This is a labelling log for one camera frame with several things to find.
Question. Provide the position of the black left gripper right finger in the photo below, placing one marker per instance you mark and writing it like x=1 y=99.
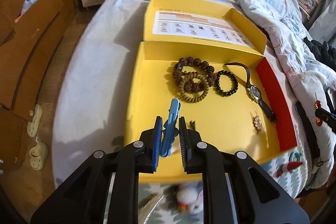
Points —
x=235 y=188

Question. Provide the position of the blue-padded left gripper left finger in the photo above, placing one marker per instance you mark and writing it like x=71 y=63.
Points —
x=105 y=186

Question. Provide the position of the red candied-fruit hair clip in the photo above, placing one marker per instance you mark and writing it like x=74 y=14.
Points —
x=318 y=112

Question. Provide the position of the light blue ring clip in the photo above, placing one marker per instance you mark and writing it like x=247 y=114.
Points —
x=295 y=156

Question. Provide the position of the white plush bunny hair clip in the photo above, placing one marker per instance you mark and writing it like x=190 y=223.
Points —
x=190 y=198

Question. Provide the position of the gold flower hair clip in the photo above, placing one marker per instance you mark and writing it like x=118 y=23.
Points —
x=257 y=123

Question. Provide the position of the black strap wristwatch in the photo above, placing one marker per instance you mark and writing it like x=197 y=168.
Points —
x=255 y=93

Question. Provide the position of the white pear-shaped hair clip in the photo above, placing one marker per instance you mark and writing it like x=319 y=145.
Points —
x=192 y=125

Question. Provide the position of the blue plastic hair clip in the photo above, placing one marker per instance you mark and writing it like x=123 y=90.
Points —
x=170 y=131

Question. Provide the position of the black clothing pile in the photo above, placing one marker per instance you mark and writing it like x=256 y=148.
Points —
x=322 y=52

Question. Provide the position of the cream foam clog lower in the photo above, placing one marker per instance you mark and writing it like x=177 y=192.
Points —
x=38 y=155

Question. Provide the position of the cream foam clog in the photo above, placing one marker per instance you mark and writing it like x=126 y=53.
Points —
x=38 y=155
x=32 y=127

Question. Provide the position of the cream foam clog upper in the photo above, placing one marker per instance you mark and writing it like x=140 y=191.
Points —
x=32 y=127

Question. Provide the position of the white bed mattress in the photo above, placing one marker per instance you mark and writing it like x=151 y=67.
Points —
x=93 y=101

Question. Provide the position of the floral white duvet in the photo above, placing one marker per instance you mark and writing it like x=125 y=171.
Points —
x=262 y=3

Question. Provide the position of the yellow cardboard box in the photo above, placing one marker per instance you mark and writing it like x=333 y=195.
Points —
x=185 y=46

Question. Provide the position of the wooden wardrobe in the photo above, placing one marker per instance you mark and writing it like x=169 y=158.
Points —
x=26 y=51

